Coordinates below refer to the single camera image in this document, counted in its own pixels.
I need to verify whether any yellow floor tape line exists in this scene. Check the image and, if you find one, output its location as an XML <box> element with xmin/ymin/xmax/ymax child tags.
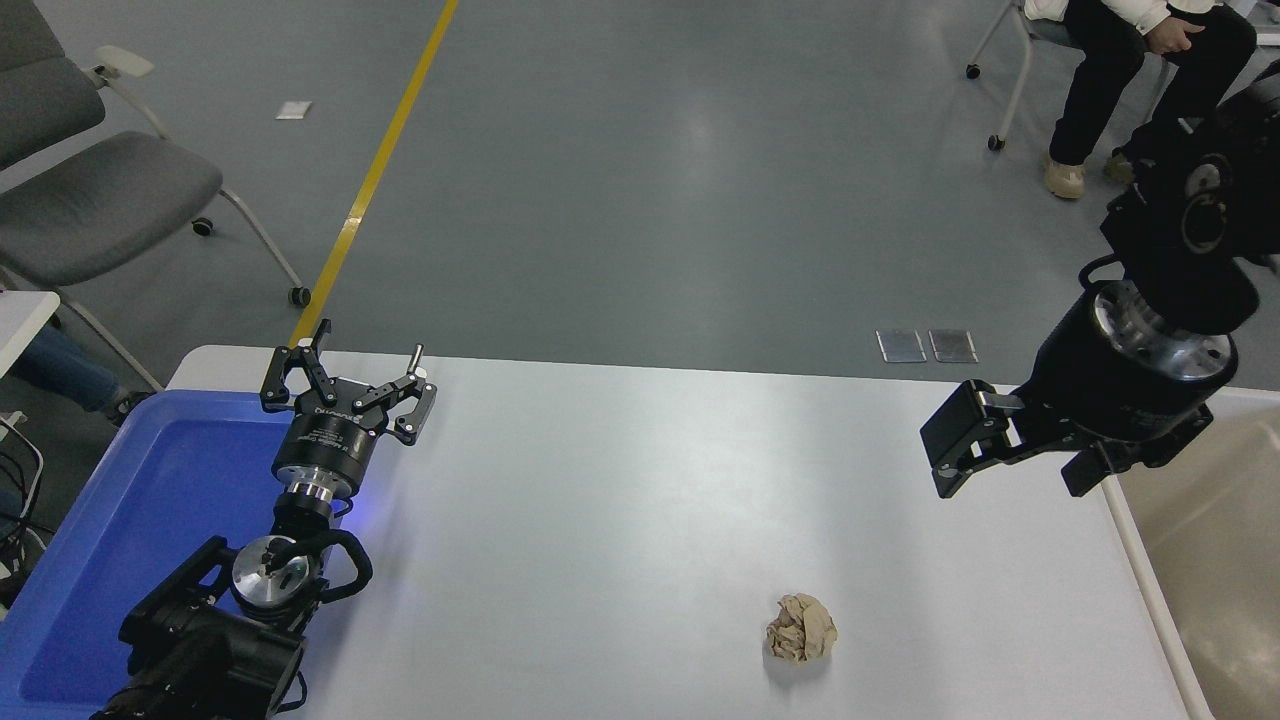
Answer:
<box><xmin>288</xmin><ymin>0</ymin><xmax>461</xmax><ymax>349</ymax></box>

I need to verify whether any blue plastic tray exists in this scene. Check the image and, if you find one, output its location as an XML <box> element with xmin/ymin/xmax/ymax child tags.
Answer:
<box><xmin>0</xmin><ymin>388</ymin><xmax>353</xmax><ymax>720</ymax></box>

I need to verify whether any black cable bundle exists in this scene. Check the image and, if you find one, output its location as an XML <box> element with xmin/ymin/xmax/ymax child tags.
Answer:
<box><xmin>0</xmin><ymin>414</ymin><xmax>49</xmax><ymax>606</ymax></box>

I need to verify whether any person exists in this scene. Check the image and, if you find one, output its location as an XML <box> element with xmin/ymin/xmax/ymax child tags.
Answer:
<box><xmin>1022</xmin><ymin>0</ymin><xmax>1259</xmax><ymax>199</ymax></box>
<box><xmin>8</xmin><ymin>322</ymin><xmax>153</xmax><ymax>427</ymax></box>

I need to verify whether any white-framed wheeled chair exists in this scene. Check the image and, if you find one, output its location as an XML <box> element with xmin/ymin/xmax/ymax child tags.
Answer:
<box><xmin>965</xmin><ymin>0</ymin><xmax>1280</xmax><ymax>153</ymax></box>

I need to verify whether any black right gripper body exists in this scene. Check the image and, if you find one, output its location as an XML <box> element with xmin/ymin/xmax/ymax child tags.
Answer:
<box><xmin>1018</xmin><ymin>288</ymin><xmax>1217</xmax><ymax>469</ymax></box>

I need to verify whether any large pale dustbin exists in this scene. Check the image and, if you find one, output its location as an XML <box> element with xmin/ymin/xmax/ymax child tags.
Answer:
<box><xmin>1100</xmin><ymin>386</ymin><xmax>1280</xmax><ymax>720</ymax></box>

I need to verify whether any grey office chair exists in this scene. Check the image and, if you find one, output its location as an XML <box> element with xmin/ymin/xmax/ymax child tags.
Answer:
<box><xmin>0</xmin><ymin>0</ymin><xmax>313</xmax><ymax>393</ymax></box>

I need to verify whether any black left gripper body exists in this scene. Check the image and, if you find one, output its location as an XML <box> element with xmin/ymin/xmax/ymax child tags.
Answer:
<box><xmin>272</xmin><ymin>398</ymin><xmax>387</xmax><ymax>495</ymax></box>

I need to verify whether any tan paper ball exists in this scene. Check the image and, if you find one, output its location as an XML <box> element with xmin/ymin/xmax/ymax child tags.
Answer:
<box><xmin>766</xmin><ymin>593</ymin><xmax>839</xmax><ymax>665</ymax></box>

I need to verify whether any white side desk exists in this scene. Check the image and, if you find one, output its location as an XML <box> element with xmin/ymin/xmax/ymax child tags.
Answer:
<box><xmin>0</xmin><ymin>290</ymin><xmax>61</xmax><ymax>379</ymax></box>

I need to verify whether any person's hand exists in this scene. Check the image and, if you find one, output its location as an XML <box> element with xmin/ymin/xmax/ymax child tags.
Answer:
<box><xmin>1144</xmin><ymin>17</ymin><xmax>1207</xmax><ymax>57</ymax></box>

